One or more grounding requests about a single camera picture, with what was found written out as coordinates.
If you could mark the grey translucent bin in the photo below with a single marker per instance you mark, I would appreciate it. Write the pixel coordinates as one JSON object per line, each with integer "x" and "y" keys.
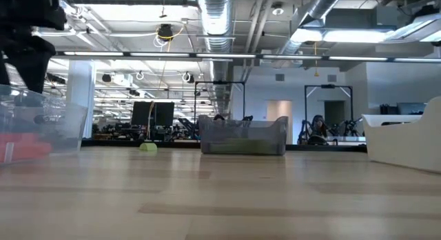
{"x": 241, "y": 129}

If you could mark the long ceiling light strip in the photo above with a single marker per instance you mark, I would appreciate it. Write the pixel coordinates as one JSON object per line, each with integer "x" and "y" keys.
{"x": 158, "y": 54}

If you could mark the silver smooth ventilation duct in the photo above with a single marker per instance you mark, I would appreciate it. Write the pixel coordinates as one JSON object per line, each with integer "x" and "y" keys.
{"x": 322, "y": 5}

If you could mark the white plastic bin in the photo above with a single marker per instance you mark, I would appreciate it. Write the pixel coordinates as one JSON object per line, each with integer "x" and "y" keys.
{"x": 403, "y": 147}

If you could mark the white column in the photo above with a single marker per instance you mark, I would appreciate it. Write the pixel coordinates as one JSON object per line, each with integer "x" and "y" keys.
{"x": 80, "y": 95}

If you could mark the black monitor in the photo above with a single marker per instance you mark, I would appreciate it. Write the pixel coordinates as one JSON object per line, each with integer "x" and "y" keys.
{"x": 140, "y": 114}
{"x": 164, "y": 114}

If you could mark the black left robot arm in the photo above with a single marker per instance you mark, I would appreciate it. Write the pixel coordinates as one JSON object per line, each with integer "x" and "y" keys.
{"x": 27, "y": 9}

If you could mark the green notched block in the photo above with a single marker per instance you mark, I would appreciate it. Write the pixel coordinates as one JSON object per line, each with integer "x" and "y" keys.
{"x": 224, "y": 149}

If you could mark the black aluminium rig frame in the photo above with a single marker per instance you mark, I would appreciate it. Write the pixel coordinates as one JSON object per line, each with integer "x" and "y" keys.
{"x": 113, "y": 143}

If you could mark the clear plastic bin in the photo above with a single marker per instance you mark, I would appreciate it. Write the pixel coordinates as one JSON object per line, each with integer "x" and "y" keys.
{"x": 69, "y": 129}

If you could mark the person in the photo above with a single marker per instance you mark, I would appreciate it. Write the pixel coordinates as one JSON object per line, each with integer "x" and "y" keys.
{"x": 318, "y": 126}
{"x": 218, "y": 117}

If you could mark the small green block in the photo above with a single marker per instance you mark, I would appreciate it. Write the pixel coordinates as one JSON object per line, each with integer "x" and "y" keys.
{"x": 148, "y": 147}

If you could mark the silver ribbed ventilation duct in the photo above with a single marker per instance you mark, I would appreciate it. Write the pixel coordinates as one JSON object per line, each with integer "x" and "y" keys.
{"x": 217, "y": 19}

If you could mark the black background station frame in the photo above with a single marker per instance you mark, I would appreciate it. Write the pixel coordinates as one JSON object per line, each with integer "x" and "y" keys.
{"x": 220, "y": 82}
{"x": 327, "y": 85}

